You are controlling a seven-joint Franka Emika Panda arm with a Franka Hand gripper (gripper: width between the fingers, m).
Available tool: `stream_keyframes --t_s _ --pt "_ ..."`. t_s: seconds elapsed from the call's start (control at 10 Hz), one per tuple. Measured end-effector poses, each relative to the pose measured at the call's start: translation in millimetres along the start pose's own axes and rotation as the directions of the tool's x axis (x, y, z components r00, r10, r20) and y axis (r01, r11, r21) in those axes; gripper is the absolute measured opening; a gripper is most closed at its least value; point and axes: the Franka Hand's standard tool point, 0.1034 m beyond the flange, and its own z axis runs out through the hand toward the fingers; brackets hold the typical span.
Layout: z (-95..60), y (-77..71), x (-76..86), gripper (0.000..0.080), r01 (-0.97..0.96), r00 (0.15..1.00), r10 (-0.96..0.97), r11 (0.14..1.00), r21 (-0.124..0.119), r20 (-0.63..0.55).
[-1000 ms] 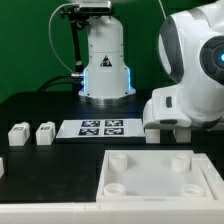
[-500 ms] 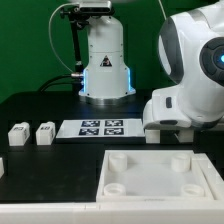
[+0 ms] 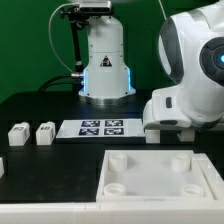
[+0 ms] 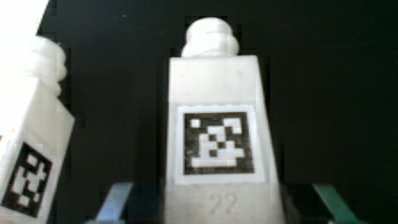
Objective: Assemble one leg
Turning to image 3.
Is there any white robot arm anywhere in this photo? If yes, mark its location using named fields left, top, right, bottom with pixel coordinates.
left=79, top=0, right=224, bottom=129

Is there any black cable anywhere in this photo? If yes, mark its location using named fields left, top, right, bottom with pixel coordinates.
left=37, top=73, right=84, bottom=93

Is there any black camera on stand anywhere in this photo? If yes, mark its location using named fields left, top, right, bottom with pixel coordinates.
left=60, top=1, right=114, bottom=73

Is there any white marker sheet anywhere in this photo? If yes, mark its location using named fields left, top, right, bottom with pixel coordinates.
left=56, top=119, right=144, bottom=139

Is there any white right fence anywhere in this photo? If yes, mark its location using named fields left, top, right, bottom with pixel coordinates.
left=195, top=153, right=224, bottom=201

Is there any white front fence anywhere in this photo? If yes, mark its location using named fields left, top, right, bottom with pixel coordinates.
left=0, top=201, right=224, bottom=224

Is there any white square tabletop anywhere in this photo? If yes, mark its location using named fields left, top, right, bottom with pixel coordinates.
left=96, top=150, right=214, bottom=202

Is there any grey cable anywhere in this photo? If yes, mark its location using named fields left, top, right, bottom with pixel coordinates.
left=48, top=3, right=78, bottom=74

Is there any white fence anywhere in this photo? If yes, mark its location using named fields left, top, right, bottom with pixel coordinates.
left=0, top=201, right=224, bottom=224
left=195, top=153, right=224, bottom=201

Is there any white left block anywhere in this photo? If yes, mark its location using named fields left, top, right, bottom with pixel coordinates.
left=0, top=157, right=4, bottom=179

